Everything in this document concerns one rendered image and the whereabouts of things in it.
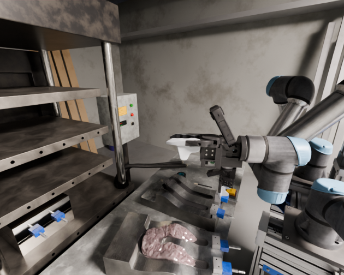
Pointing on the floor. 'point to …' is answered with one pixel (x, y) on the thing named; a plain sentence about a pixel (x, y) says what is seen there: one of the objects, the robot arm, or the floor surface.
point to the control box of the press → (132, 117)
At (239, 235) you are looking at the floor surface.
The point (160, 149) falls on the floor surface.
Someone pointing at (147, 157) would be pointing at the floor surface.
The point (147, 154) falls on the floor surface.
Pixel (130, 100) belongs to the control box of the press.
